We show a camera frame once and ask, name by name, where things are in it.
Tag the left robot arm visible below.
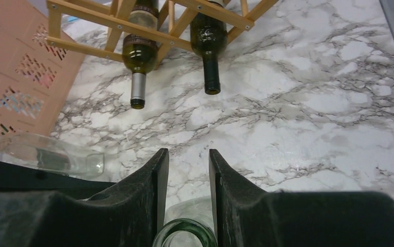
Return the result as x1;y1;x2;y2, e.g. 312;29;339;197
0;162;114;199

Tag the clear square glass bottle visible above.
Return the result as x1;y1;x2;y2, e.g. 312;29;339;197
0;133;105;179

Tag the dark green embossed wine bottle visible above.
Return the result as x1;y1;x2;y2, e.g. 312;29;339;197
190;13;227;95

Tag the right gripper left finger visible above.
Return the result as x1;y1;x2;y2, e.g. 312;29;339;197
0;148;169;246

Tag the wooden wine rack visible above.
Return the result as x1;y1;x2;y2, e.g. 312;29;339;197
47;1;275;62

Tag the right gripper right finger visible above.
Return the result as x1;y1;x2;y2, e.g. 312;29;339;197
209;149;394;246

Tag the green Primitivo wine bottle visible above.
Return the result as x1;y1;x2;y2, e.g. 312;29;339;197
122;0;159;110

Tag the pink plastic organizer rack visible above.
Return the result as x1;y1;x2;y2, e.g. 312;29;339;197
0;1;84;138

